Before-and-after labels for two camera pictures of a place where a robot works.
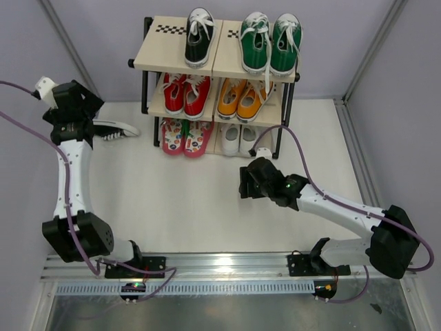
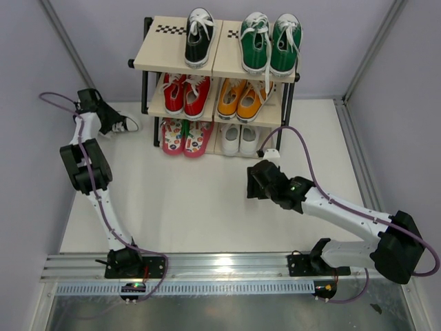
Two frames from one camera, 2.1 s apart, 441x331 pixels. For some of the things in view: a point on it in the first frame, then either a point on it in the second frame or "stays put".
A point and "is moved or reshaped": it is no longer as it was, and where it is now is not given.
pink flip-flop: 172,141 stays put
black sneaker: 200,37 stays put
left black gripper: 92,104 to 104,105
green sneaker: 286,40 stays put
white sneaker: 230,139 stays put
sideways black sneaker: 108,130 is moved or reshaped
